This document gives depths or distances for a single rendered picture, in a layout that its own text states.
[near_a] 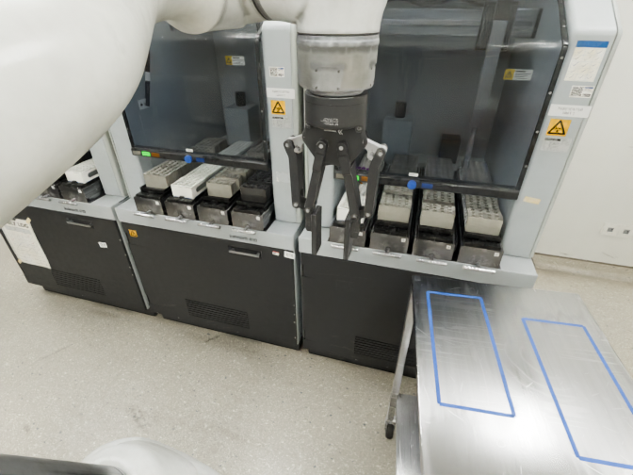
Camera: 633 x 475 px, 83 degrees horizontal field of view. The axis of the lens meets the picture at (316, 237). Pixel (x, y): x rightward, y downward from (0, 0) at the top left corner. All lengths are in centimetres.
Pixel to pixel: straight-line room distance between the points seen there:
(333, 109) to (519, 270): 108
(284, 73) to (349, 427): 139
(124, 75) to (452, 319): 91
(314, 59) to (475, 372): 71
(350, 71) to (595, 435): 78
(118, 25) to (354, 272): 129
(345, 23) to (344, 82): 5
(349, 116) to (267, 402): 150
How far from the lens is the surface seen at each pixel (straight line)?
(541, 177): 133
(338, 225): 132
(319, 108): 43
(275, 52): 129
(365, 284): 144
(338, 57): 41
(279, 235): 142
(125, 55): 19
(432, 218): 134
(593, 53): 126
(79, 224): 204
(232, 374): 189
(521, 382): 92
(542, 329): 106
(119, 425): 190
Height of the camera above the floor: 149
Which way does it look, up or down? 33 degrees down
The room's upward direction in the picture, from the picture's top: straight up
